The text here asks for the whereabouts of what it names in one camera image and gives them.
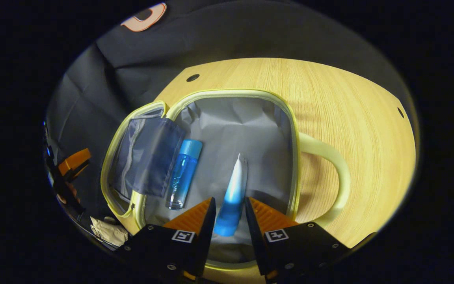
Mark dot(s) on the blue white cream tube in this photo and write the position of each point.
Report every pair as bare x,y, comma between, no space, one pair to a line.
233,197

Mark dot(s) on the pale crumpled cloth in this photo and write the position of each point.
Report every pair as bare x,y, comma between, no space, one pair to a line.
108,232

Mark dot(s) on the blue clear toner bottle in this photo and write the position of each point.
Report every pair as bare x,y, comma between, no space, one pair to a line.
183,169

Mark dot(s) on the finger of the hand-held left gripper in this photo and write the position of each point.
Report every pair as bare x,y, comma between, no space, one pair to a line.
73,161

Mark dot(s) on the cream yellow suitcase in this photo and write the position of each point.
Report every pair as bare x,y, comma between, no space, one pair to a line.
242,126

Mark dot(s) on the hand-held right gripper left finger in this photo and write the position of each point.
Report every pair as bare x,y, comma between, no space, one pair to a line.
207,236

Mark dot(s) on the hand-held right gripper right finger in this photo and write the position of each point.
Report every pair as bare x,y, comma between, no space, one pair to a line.
252,240

